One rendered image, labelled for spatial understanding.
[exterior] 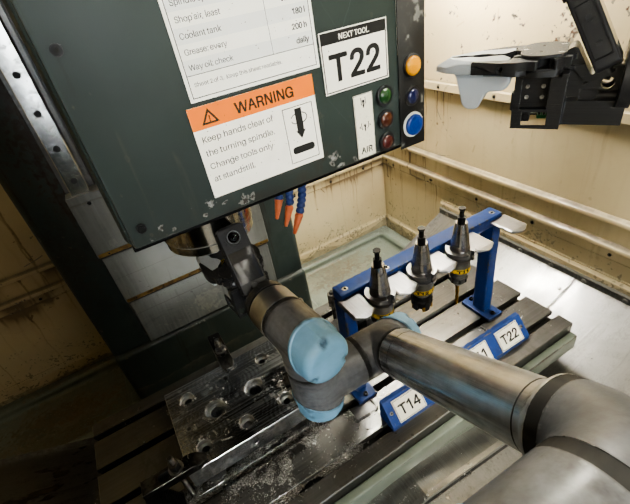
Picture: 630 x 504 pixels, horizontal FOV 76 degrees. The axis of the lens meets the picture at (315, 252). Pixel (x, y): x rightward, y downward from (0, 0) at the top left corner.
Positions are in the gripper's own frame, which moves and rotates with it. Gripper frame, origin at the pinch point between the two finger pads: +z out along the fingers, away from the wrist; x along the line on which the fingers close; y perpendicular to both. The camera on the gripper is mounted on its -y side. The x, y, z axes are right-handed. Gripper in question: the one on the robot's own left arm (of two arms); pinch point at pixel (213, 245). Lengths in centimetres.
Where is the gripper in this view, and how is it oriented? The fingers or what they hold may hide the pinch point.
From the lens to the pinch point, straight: 78.3
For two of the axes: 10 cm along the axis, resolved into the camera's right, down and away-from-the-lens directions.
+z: -5.8, -3.9, 7.2
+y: 1.5, 8.1, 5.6
